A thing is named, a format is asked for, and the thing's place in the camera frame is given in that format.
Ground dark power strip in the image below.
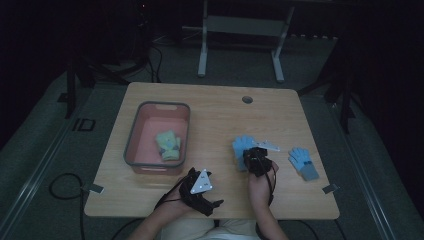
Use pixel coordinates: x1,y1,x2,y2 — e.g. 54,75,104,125
289,32,338,42

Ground green mitten blue print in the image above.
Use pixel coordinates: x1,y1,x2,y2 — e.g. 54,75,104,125
154,129,182,162

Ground black looped floor cable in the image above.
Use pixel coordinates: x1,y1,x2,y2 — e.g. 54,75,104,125
49,172,86,240

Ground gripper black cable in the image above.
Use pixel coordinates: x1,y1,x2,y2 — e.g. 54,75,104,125
153,178,184,212
264,165,278,207

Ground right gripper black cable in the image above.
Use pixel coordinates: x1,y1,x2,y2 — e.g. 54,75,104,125
264,165,278,207

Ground blue glove grey cuff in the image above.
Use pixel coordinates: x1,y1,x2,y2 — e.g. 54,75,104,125
231,134,258,173
288,147,320,182

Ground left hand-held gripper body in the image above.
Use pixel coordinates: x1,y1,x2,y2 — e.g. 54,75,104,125
178,167,218,217

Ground black cables behind table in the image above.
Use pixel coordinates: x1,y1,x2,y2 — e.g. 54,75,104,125
146,41,165,84

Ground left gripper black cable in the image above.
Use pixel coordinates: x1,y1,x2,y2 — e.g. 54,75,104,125
153,178,184,212

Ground person's beige pants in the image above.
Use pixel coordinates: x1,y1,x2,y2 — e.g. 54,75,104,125
155,218,264,240

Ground pink bin grey rim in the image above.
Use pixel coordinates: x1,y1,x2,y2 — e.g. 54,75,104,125
123,100,191,175

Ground grey floor rail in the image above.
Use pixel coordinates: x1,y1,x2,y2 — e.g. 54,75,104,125
328,101,399,240
0,113,83,234

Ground grey metal stand frame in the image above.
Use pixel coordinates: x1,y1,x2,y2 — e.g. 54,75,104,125
181,0,296,84

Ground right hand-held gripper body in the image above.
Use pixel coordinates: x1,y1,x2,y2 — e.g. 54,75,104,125
247,139,281,178

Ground person's right hand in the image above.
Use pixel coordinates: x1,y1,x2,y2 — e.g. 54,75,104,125
247,161,281,210

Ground black tripod stand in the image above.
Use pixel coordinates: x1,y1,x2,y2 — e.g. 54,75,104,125
57,43,151,120
297,39,357,135

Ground person's left hand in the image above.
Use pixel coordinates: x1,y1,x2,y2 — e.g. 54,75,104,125
157,191,198,220

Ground grey table clip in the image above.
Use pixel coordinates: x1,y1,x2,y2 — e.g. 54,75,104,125
81,182,105,195
321,182,341,195

